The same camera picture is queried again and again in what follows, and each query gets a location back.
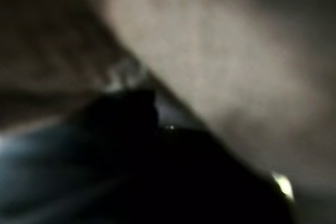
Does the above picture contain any white duvet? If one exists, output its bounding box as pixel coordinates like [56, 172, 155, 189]
[99, 0, 336, 201]

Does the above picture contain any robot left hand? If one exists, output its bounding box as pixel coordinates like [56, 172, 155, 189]
[0, 60, 293, 224]

